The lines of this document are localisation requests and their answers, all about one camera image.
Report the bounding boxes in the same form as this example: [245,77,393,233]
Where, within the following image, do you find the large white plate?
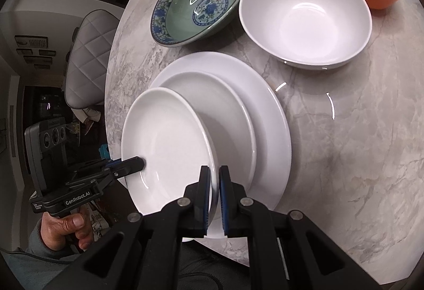
[149,51,292,239]

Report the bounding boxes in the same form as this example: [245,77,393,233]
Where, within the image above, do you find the person's dark clothing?
[179,237,252,290]

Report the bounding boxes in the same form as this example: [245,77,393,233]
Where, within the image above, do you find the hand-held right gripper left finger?
[40,166,219,290]

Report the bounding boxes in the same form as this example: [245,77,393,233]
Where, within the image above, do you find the person's left hand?
[41,207,95,251]

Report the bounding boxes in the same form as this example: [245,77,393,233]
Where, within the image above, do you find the white bowl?
[238,0,373,70]

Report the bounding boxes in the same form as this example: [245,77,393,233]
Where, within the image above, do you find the medium white plate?
[159,71,258,191]

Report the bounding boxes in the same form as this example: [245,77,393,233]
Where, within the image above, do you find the person's left forearm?
[0,217,82,277]

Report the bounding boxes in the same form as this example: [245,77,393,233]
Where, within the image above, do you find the light grey quilted chair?
[62,9,121,110]

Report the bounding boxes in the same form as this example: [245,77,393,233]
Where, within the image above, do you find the small white plate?
[121,87,220,221]

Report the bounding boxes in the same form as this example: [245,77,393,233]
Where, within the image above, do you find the blue patterned bowl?
[151,0,250,48]

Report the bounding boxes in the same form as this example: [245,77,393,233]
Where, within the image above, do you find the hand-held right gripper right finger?
[219,165,388,290]

